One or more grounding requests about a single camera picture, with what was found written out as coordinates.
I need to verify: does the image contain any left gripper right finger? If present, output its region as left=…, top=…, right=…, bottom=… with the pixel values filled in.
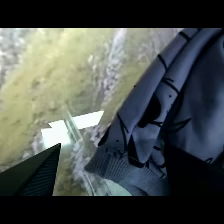
left=165, top=145, right=224, bottom=197

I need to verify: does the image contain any pale grey printed long-sleeved shirt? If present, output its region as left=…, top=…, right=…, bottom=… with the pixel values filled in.
left=84, top=27, right=224, bottom=197

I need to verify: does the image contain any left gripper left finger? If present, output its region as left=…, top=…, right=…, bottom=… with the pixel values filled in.
left=0, top=142, right=62, bottom=197

